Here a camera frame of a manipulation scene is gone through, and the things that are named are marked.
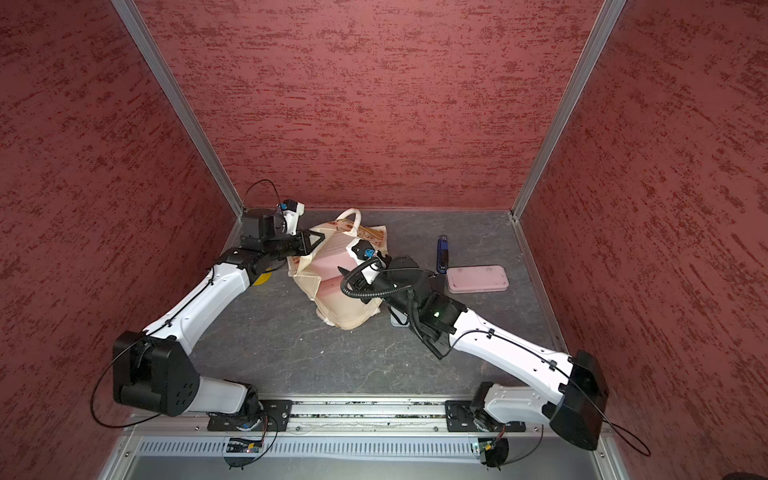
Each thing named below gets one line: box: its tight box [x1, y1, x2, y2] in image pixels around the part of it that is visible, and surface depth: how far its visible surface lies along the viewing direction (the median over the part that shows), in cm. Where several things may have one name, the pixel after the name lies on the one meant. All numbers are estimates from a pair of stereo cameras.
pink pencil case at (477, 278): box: [446, 265, 509, 294], surface depth 100 cm
